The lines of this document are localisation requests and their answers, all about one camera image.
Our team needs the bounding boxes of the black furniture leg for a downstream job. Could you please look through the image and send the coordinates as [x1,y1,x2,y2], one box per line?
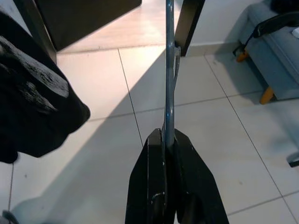
[174,0,206,57]

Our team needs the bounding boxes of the grey plastic hanger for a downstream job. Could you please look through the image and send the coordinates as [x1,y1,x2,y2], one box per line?
[163,0,182,150]

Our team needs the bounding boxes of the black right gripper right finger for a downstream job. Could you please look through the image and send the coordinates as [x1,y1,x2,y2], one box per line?
[167,129,231,224]

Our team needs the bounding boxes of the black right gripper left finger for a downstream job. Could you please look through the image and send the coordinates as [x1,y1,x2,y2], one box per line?
[125,128,172,224]

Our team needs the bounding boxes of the grey sofa with wooden legs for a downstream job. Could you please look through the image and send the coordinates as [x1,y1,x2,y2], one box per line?
[235,0,299,105]

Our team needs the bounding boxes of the dark wooden cabinet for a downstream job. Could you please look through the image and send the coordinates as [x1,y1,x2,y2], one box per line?
[20,0,143,64]

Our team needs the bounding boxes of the dark navy garment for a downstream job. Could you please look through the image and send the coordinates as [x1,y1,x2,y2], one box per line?
[0,9,91,164]

